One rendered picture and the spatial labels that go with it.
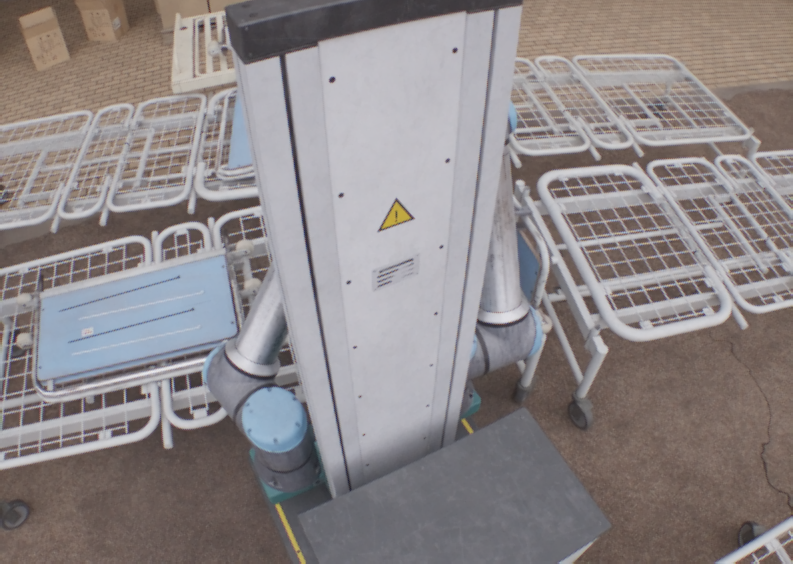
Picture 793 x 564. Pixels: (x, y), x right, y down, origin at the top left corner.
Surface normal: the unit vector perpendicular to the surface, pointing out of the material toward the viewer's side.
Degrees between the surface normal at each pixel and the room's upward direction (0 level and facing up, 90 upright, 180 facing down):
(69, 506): 0
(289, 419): 5
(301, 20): 90
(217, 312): 5
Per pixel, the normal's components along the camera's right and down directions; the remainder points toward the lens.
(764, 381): 0.00, -0.68
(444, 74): 0.46, 0.66
